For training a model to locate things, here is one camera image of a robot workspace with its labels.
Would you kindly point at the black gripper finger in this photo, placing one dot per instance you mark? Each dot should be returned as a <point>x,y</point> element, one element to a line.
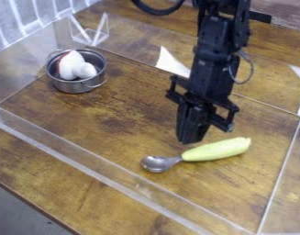
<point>183,132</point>
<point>198,123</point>

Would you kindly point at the green handled metal spoon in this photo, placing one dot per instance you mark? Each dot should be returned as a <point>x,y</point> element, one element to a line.
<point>207,152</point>

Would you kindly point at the black bar at back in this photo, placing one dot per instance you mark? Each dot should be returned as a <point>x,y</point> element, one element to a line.
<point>260,17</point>

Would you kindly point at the small silver metal pot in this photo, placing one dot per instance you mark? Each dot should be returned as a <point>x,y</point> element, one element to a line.
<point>78,85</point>

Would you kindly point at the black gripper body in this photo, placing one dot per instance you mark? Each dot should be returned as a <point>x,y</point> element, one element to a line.
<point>222,109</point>

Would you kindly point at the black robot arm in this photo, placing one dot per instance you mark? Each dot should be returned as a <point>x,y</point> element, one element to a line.
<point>202,95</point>

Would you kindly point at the white red toy mushroom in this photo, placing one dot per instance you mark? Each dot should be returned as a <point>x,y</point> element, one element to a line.
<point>72,67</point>

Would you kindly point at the clear acrylic corner bracket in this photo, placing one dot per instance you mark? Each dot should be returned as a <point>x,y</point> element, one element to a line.
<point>87,36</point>

